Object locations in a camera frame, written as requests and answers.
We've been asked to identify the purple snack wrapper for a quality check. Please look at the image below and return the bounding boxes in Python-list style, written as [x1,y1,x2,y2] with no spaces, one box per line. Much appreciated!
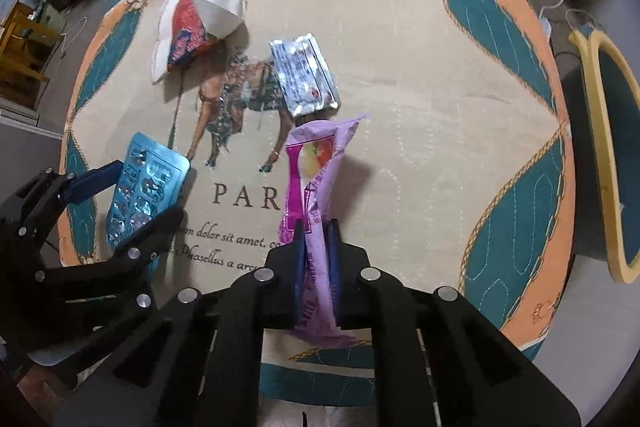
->
[278,117,361,349]

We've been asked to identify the wooden nightstand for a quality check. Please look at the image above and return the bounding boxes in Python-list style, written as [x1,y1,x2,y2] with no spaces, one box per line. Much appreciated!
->
[1,0,66,109]

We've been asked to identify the white power cable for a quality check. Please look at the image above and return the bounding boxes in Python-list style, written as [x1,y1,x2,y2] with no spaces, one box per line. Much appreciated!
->
[537,0,601,38]

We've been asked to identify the teal orange patterned cushion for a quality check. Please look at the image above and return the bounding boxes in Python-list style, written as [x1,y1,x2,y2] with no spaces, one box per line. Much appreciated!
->
[56,0,577,408]

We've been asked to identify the blue pill blister pack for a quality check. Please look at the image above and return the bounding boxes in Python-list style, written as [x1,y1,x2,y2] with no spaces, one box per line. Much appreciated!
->
[106,132,191,251]

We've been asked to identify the red white paper wrapper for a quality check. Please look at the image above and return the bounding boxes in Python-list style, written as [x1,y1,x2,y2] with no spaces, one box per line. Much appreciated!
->
[151,0,247,84]

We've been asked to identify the yellow teal trash bin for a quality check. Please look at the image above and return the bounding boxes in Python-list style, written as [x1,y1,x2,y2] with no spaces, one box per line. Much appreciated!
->
[570,29,639,284]

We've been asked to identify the silver foil sachet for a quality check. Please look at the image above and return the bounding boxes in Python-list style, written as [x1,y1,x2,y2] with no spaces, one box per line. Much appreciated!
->
[269,34,341,119]

